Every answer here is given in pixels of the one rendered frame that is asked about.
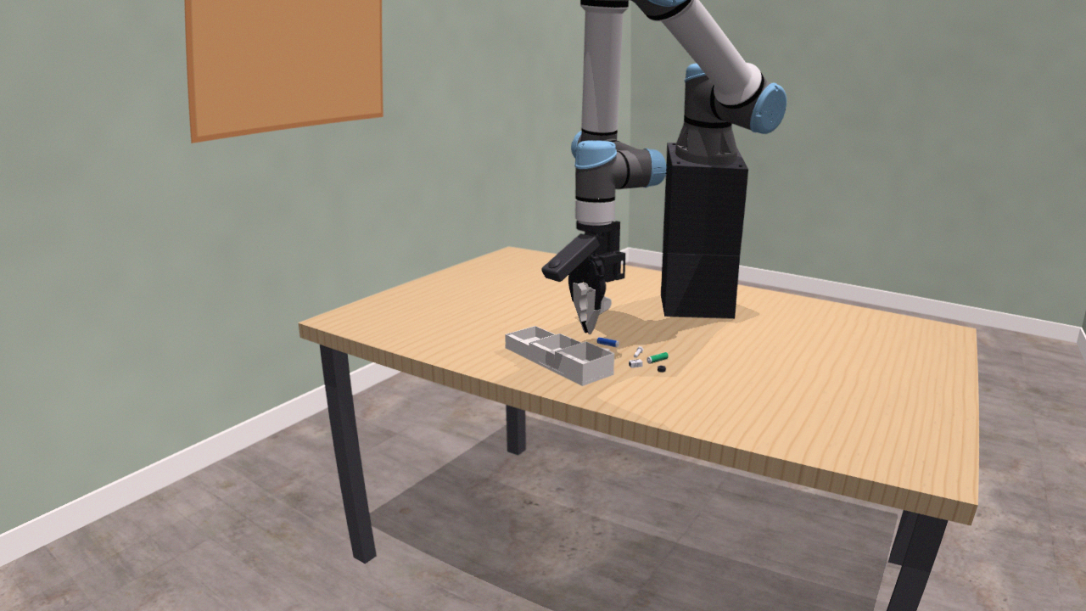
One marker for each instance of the white rack of three labelled bins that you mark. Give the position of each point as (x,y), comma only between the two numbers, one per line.
(582,363)

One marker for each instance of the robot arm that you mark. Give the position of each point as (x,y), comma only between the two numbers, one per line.
(731,92)

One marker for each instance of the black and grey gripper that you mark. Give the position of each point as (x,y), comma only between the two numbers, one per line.
(586,284)

